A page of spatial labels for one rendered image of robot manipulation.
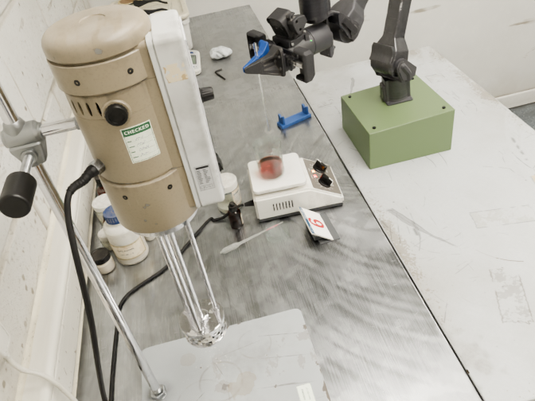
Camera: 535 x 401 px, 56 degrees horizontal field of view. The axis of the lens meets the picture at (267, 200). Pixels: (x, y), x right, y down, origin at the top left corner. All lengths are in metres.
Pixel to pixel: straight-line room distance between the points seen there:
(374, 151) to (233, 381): 0.64
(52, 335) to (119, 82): 0.56
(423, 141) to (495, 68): 1.88
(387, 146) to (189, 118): 0.79
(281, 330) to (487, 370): 0.34
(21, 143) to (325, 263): 0.66
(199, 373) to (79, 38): 0.61
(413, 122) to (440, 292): 0.43
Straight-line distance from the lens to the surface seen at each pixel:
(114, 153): 0.53
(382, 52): 1.25
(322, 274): 1.02
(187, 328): 0.76
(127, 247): 1.11
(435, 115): 1.26
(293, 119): 1.47
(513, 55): 3.16
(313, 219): 1.10
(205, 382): 0.90
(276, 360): 0.90
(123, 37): 0.48
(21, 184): 0.51
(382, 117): 1.26
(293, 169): 1.14
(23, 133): 0.57
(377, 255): 1.05
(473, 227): 1.13
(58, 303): 1.00
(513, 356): 0.94
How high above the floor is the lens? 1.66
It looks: 39 degrees down
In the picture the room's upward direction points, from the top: 11 degrees counter-clockwise
